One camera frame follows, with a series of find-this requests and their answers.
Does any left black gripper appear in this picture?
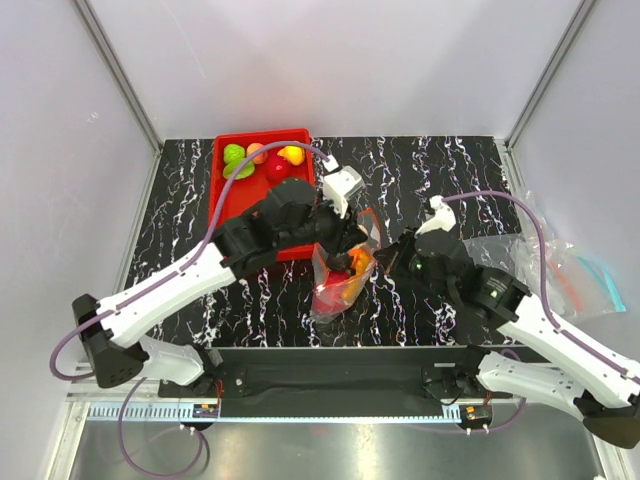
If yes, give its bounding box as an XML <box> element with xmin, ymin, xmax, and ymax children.
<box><xmin>278</xmin><ymin>190</ymin><xmax>368</xmax><ymax>258</ymax></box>

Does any orange pumpkin toy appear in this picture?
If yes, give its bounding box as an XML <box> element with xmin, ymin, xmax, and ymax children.
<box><xmin>349</xmin><ymin>248</ymin><xmax>371</xmax><ymax>275</ymax></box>

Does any dark mangosteen toy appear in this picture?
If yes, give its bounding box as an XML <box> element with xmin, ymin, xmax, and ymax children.
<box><xmin>326</xmin><ymin>253</ymin><xmax>353</xmax><ymax>272</ymax></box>

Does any orange ginger root toy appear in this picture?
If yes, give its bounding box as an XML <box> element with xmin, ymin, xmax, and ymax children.
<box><xmin>341</xmin><ymin>278</ymin><xmax>364</xmax><ymax>307</ymax></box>

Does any clear bag orange zipper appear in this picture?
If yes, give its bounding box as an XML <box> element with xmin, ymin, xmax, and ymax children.
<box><xmin>310</xmin><ymin>208</ymin><xmax>381</xmax><ymax>325</ymax></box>

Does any pink dragon fruit toy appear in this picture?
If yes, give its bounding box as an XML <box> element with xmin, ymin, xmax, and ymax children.
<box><xmin>311</xmin><ymin>271</ymin><xmax>348</xmax><ymax>315</ymax></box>

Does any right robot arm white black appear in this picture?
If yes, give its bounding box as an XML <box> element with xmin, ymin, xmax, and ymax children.
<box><xmin>375</xmin><ymin>229</ymin><xmax>639</xmax><ymax>449</ymax></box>

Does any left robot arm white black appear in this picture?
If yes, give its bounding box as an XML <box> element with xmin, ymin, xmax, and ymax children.
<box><xmin>72</xmin><ymin>170</ymin><xmax>368</xmax><ymax>396</ymax></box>

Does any spare zip bags pile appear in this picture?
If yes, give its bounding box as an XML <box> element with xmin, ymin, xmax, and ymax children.
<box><xmin>457</xmin><ymin>192</ymin><xmax>626</xmax><ymax>324</ymax></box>

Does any red apple toy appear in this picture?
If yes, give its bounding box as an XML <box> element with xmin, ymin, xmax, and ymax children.
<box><xmin>265</xmin><ymin>156</ymin><xmax>291</xmax><ymax>184</ymax></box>

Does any red plastic tray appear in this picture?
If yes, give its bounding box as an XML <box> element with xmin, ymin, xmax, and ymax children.
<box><xmin>208</xmin><ymin>128</ymin><xmax>316</xmax><ymax>262</ymax></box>

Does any yellow pear toy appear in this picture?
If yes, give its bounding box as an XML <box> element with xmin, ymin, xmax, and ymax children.
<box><xmin>277</xmin><ymin>145</ymin><xmax>306</xmax><ymax>166</ymax></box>

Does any green starfruit toy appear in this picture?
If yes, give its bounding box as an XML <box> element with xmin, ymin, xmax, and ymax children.
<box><xmin>222</xmin><ymin>160</ymin><xmax>255</xmax><ymax>180</ymax></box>

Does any peach toy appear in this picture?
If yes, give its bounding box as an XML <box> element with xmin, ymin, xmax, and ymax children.
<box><xmin>246</xmin><ymin>142</ymin><xmax>267</xmax><ymax>165</ymax></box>

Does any green bumpy fruit toy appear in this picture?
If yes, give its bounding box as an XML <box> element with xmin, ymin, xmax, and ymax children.
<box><xmin>223</xmin><ymin>143</ymin><xmax>246</xmax><ymax>164</ymax></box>

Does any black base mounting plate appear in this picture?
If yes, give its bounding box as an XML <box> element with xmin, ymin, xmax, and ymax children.
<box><xmin>158</xmin><ymin>347</ymin><xmax>488</xmax><ymax>411</ymax></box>

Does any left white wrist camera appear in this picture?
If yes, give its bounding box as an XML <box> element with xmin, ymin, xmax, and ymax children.
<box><xmin>322</xmin><ymin>155</ymin><xmax>364</xmax><ymax>219</ymax></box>

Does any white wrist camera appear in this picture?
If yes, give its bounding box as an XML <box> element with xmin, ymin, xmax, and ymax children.
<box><xmin>414</xmin><ymin>195</ymin><xmax>456</xmax><ymax>237</ymax></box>
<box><xmin>322</xmin><ymin>155</ymin><xmax>364</xmax><ymax>219</ymax></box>

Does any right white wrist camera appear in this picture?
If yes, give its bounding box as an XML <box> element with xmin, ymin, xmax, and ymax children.
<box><xmin>414</xmin><ymin>195</ymin><xmax>456</xmax><ymax>237</ymax></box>

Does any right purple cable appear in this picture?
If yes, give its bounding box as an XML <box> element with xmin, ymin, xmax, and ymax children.
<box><xmin>442</xmin><ymin>190</ymin><xmax>640</xmax><ymax>434</ymax></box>

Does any purple cable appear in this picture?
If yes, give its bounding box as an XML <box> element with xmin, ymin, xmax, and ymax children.
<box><xmin>442</xmin><ymin>190</ymin><xmax>640</xmax><ymax>434</ymax></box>
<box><xmin>49</xmin><ymin>142</ymin><xmax>336</xmax><ymax>474</ymax></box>

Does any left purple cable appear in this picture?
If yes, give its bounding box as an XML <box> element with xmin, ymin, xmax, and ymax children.
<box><xmin>49</xmin><ymin>142</ymin><xmax>336</xmax><ymax>474</ymax></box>

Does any white slotted cable duct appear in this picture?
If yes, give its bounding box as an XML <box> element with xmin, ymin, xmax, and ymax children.
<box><xmin>87</xmin><ymin>401</ymin><xmax>461</xmax><ymax>424</ymax></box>

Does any left aluminium frame post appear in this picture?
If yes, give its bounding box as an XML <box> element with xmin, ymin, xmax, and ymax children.
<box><xmin>70</xmin><ymin>0</ymin><xmax>164</xmax><ymax>156</ymax></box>

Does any aluminium frame post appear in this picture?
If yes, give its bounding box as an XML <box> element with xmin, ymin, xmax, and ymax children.
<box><xmin>70</xmin><ymin>0</ymin><xmax>164</xmax><ymax>156</ymax></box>
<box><xmin>504</xmin><ymin>0</ymin><xmax>599</xmax><ymax>150</ymax></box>

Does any right aluminium frame post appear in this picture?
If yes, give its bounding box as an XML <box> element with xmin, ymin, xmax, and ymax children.
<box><xmin>504</xmin><ymin>0</ymin><xmax>599</xmax><ymax>150</ymax></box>

